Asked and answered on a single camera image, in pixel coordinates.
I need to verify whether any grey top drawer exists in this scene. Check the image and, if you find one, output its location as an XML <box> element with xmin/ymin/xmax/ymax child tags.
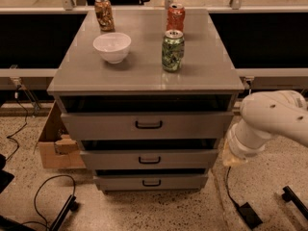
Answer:
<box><xmin>59</xmin><ymin>94</ymin><xmax>234</xmax><ymax>141</ymax></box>

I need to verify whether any grey drawer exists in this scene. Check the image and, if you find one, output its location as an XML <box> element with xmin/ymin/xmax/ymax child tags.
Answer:
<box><xmin>80</xmin><ymin>139</ymin><xmax>218</xmax><ymax>170</ymax></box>
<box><xmin>59</xmin><ymin>94</ymin><xmax>234</xmax><ymax>141</ymax></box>
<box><xmin>93</xmin><ymin>168</ymin><xmax>208</xmax><ymax>192</ymax></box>

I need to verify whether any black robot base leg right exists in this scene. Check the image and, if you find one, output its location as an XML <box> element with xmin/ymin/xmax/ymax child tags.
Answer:
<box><xmin>282</xmin><ymin>186</ymin><xmax>308</xmax><ymax>220</ymax></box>

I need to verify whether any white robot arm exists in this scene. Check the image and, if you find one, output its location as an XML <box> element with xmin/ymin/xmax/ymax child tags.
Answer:
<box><xmin>222</xmin><ymin>90</ymin><xmax>308</xmax><ymax>167</ymax></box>

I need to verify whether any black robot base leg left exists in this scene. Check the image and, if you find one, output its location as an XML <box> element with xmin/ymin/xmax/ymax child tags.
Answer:
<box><xmin>50</xmin><ymin>194</ymin><xmax>79</xmax><ymax>231</ymax></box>

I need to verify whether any grey bottom drawer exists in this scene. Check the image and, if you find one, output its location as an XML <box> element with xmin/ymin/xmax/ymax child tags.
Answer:
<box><xmin>93</xmin><ymin>168</ymin><xmax>208</xmax><ymax>192</ymax></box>

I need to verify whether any grey drawer cabinet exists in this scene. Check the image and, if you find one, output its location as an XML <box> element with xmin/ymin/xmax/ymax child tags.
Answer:
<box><xmin>46</xmin><ymin>8</ymin><xmax>244</xmax><ymax>195</ymax></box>

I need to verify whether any grey middle drawer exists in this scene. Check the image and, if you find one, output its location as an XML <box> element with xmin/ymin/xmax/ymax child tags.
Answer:
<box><xmin>80</xmin><ymin>139</ymin><xmax>218</xmax><ymax>170</ymax></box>

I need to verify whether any black power adapter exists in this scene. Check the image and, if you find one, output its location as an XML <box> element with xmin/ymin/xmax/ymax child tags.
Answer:
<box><xmin>237</xmin><ymin>202</ymin><xmax>263</xmax><ymax>229</ymax></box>

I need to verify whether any green soda can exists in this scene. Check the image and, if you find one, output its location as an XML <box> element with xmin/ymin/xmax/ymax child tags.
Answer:
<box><xmin>162</xmin><ymin>30</ymin><xmax>185</xmax><ymax>72</ymax></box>

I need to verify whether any orange soda can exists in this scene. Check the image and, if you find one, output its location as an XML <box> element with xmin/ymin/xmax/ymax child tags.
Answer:
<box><xmin>167</xmin><ymin>3</ymin><xmax>185</xmax><ymax>32</ymax></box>

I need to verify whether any white ceramic bowl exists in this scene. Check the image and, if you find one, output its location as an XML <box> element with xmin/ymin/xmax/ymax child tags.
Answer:
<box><xmin>92</xmin><ymin>33</ymin><xmax>132</xmax><ymax>64</ymax></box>

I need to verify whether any cardboard box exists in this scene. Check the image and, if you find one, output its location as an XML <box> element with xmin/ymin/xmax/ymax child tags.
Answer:
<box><xmin>38</xmin><ymin>103</ymin><xmax>85</xmax><ymax>169</ymax></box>

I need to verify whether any brown patterned can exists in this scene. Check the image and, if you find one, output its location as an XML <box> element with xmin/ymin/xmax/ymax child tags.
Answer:
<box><xmin>94</xmin><ymin>0</ymin><xmax>115</xmax><ymax>32</ymax></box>

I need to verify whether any black curved floor cable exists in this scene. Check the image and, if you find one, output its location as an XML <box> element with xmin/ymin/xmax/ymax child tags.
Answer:
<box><xmin>18</xmin><ymin>174</ymin><xmax>77</xmax><ymax>231</ymax></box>

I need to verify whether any black cable left floor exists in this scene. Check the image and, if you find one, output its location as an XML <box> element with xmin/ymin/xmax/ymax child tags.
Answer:
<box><xmin>5</xmin><ymin>84</ymin><xmax>29</xmax><ymax>163</ymax></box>

